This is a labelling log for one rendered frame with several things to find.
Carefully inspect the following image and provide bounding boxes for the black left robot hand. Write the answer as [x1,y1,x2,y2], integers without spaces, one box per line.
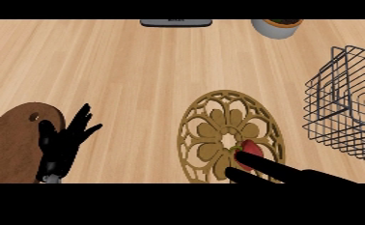
[35,102,103,182]

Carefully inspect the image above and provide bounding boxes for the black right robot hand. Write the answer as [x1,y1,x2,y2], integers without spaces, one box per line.
[223,151,358,184]

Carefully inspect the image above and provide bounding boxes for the red bell pepper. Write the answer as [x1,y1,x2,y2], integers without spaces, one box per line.
[228,139,262,172]

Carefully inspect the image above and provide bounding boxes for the round golden openwork placemat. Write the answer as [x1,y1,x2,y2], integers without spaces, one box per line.
[177,89,286,184]

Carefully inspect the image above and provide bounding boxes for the brown wooden cutting board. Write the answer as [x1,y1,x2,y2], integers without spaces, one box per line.
[0,101,66,184]

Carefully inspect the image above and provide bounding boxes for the grey plant pot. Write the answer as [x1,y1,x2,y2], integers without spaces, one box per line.
[251,18,304,40]

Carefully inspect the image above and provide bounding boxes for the dark grey flat appliance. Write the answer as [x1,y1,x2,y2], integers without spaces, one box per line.
[140,18,214,28]

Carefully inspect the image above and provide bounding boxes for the dark wire basket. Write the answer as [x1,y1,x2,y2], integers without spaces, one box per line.
[302,44,365,161]

